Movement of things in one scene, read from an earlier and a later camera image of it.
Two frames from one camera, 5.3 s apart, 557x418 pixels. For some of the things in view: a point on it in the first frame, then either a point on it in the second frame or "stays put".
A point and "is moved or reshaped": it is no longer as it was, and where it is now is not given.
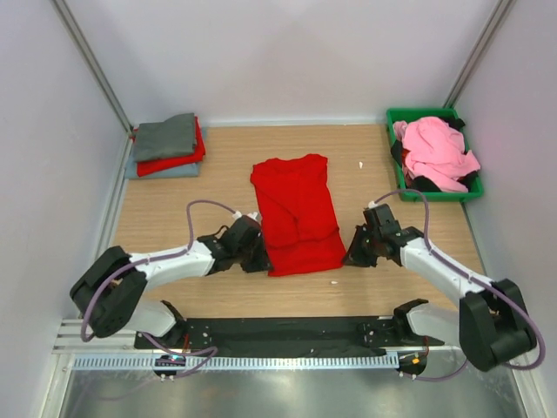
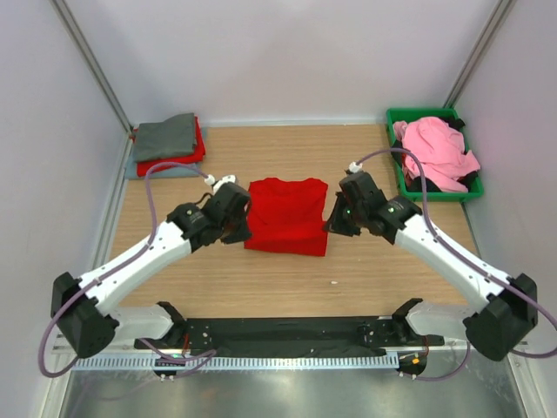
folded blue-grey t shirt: x=131 y=173 stays put
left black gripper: x=262 y=262 → x=242 y=234
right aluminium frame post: x=499 y=15 stays put
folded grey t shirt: x=176 y=136 stays put
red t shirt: x=298 y=214 is moved or reshaped
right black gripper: x=355 y=257 → x=336 y=223
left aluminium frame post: x=99 y=72 stays put
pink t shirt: x=436 y=152 stays put
